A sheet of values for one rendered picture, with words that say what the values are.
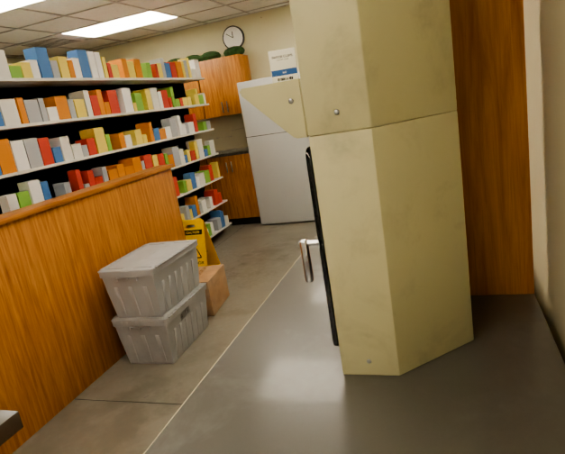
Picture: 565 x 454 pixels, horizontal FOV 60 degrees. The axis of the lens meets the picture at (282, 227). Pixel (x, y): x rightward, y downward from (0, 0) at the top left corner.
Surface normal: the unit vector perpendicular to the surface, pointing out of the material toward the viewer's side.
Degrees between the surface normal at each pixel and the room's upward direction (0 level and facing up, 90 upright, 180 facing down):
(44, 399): 90
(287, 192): 90
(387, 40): 90
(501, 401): 0
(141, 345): 95
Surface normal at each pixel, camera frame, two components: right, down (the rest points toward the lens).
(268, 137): -0.29, 0.28
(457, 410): -0.16, -0.96
